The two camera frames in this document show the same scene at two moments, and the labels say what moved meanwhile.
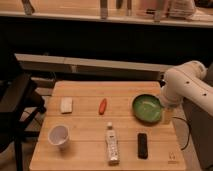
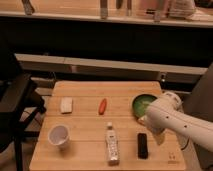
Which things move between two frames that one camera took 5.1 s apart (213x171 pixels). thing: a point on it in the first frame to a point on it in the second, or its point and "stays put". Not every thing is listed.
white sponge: x=66 y=105 stays put
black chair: x=20 y=103 stays put
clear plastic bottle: x=111 y=145 stays put
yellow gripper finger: x=168 y=115 to x=160 y=137
